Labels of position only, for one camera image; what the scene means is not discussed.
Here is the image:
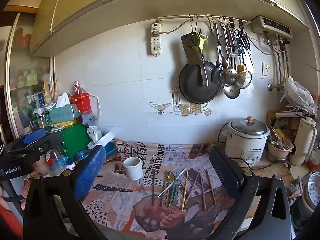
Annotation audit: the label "red tin box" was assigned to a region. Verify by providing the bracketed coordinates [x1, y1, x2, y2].
[70, 92, 92, 113]

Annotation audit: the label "white cup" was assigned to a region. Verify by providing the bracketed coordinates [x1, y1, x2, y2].
[122, 157, 144, 180]

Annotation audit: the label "pink chopstick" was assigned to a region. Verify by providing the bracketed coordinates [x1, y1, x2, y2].
[199, 174, 206, 211]
[206, 169, 216, 206]

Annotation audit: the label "black power cord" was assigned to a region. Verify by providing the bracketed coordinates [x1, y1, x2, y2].
[215, 127, 293, 172]

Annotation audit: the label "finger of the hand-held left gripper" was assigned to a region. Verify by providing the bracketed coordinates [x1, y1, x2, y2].
[24, 129, 47, 144]
[9, 132, 62, 155]

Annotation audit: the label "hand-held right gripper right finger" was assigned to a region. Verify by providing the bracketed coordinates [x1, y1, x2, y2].
[209, 145, 292, 240]

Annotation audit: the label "perforated steel skimmer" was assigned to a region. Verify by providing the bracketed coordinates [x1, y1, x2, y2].
[220, 22, 238, 87]

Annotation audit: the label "teal tissue box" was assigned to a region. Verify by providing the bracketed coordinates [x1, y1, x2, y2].
[49, 92, 81, 125]

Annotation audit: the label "white rice cooker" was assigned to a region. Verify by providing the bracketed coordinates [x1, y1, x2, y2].
[221, 116, 271, 167]

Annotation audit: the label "white water heater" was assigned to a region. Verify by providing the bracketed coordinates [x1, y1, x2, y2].
[250, 15, 293, 40]

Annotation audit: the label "yellow upper cabinet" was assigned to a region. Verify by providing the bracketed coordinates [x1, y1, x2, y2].
[30, 0, 310, 58]

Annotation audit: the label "yellow chopstick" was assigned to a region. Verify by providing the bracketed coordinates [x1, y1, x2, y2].
[181, 171, 189, 211]

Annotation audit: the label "cream thermos jug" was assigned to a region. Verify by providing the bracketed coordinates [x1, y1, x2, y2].
[289, 116, 317, 167]

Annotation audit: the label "glass door cabinet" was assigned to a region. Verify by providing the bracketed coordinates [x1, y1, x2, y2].
[4, 12, 56, 142]

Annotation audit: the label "clear plastic bag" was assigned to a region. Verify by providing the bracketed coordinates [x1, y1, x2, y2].
[279, 76, 317, 116]

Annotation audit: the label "metal steamer pot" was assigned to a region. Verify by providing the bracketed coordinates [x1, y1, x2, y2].
[301, 172, 320, 213]

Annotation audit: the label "gold spoon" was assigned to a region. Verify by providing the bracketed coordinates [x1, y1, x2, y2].
[165, 174, 175, 207]

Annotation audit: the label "beige water hoses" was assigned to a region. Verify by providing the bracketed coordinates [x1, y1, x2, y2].
[265, 34, 292, 92]

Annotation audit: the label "newspaper print tablecloth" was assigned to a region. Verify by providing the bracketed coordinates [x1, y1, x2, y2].
[82, 139, 253, 240]

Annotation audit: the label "white power strip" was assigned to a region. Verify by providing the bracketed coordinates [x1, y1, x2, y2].
[151, 22, 163, 55]

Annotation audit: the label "pink bowl with utensils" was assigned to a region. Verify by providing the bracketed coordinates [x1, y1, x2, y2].
[267, 126, 295, 160]

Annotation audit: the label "dark slim spoon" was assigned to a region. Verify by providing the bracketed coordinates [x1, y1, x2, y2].
[161, 171, 167, 207]

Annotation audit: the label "white printed plastic bag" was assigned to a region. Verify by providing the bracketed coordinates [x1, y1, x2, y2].
[86, 126, 102, 143]

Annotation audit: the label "blue bowl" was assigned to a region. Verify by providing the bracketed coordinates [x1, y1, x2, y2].
[104, 141, 119, 156]

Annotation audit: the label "grey brown chopstick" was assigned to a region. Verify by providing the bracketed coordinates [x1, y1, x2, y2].
[186, 172, 200, 198]

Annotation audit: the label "black whisk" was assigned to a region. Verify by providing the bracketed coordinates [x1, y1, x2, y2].
[236, 19, 254, 68]

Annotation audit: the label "metal hanging rail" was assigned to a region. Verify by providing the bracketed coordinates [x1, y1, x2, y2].
[157, 14, 252, 23]

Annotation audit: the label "green plastic container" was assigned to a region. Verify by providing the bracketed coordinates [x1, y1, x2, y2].
[60, 122, 92, 153]

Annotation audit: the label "person's left forearm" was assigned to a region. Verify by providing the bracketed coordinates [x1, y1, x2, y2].
[0, 187, 23, 240]

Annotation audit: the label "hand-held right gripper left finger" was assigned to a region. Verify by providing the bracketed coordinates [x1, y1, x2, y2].
[22, 145, 107, 240]

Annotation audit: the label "person's left hand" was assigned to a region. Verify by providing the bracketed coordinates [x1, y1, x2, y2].
[21, 175, 33, 210]

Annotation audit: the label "green peeler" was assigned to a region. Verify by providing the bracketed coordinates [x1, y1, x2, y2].
[197, 31, 208, 53]

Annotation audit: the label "yellow flat box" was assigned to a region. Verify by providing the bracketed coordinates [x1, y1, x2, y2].
[53, 120, 77, 128]

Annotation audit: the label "silver chopstick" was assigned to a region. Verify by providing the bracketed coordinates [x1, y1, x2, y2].
[157, 169, 186, 198]

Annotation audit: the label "black frying pan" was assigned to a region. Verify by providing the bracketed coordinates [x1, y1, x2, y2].
[179, 60, 223, 104]

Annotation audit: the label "dark hanging cleaver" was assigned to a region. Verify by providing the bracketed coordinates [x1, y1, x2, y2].
[181, 32, 209, 87]

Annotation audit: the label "round steel ladle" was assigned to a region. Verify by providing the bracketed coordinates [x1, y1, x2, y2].
[223, 55, 241, 99]

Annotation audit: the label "red and white container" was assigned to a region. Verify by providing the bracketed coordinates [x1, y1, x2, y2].
[307, 151, 320, 171]

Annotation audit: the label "glass jar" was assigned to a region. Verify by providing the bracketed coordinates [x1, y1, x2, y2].
[49, 149, 66, 171]

